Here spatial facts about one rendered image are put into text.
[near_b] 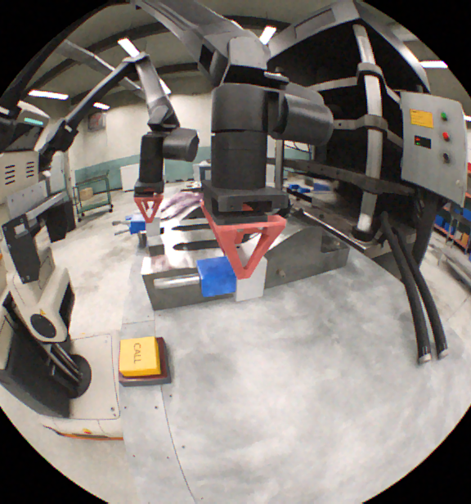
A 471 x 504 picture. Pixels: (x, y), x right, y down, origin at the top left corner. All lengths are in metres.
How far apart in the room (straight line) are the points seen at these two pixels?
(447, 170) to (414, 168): 0.16
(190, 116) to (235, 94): 7.54
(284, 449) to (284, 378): 0.12
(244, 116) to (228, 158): 0.04
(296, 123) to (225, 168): 0.09
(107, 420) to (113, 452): 0.35
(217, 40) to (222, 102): 0.09
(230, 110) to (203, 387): 0.33
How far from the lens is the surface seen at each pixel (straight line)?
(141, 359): 0.30
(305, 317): 0.40
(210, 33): 0.25
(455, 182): 0.81
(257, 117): 0.19
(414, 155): 0.86
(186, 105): 7.84
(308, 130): 0.22
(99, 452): 1.30
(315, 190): 1.14
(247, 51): 0.22
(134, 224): 0.50
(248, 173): 0.18
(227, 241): 0.18
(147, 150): 0.44
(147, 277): 0.36
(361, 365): 0.37
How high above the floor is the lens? 1.08
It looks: 29 degrees down
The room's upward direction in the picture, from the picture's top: straight up
